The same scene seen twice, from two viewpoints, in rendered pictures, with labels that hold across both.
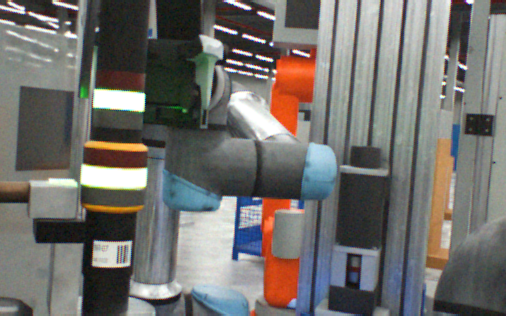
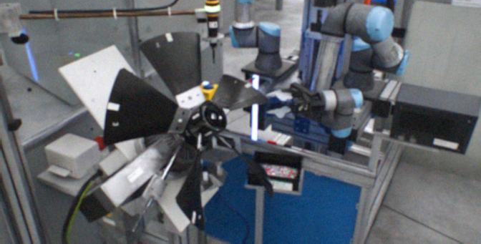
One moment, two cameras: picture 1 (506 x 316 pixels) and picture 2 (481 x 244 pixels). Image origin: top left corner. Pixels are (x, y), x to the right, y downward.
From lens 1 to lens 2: 90 cm
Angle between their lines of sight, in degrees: 28
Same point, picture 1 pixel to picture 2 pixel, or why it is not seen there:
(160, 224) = not seen: hidden behind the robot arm
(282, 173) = not seen: outside the picture
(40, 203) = (197, 15)
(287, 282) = not seen: hidden behind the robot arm
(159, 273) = (245, 18)
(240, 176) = not seen: outside the picture
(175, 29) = not seen: outside the picture
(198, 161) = not seen: outside the picture
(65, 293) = (204, 33)
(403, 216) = not seen: outside the picture
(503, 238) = (338, 11)
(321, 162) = not seen: outside the picture
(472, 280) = (328, 23)
